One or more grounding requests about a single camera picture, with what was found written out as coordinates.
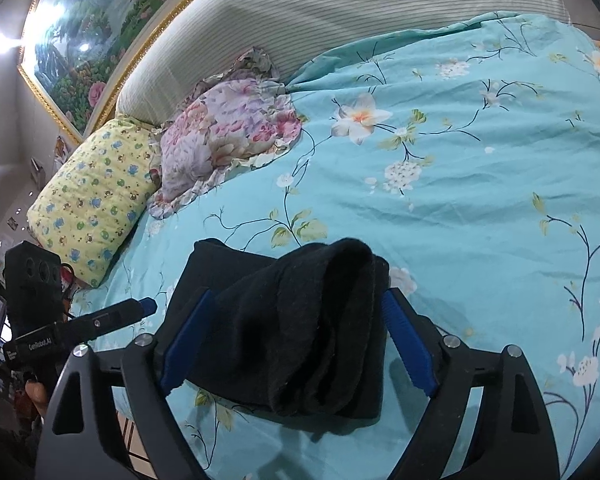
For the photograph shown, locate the pink floral ruffled pillow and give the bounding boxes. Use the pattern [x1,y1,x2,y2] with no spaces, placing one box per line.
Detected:
[147,47,304,220]

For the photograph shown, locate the black pants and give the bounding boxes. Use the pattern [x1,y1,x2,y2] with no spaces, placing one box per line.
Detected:
[155,237,392,422]

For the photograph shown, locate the yellow printed pillow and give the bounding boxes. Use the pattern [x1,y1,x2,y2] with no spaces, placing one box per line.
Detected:
[27,117,164,289]

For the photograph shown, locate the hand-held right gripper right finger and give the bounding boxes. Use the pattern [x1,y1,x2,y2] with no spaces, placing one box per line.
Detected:
[380,287,562,480]

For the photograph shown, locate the striped padded headboard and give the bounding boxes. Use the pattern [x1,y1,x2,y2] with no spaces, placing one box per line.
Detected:
[115,0,583,127]

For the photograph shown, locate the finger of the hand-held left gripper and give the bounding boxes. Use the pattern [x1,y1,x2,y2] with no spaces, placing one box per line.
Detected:
[62,297,159,342]

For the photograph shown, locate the light blue floral blanket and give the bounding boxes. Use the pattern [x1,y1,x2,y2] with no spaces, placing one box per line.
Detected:
[69,10,600,480]

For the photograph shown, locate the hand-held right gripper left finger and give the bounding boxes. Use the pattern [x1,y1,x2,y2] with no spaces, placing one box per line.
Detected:
[33,287,217,480]

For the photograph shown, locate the person's left hand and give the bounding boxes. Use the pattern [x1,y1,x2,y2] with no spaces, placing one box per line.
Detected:
[24,379,49,422]

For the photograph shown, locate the gold framed landscape painting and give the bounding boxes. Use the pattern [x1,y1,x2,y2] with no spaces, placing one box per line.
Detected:
[17,0,262,147]

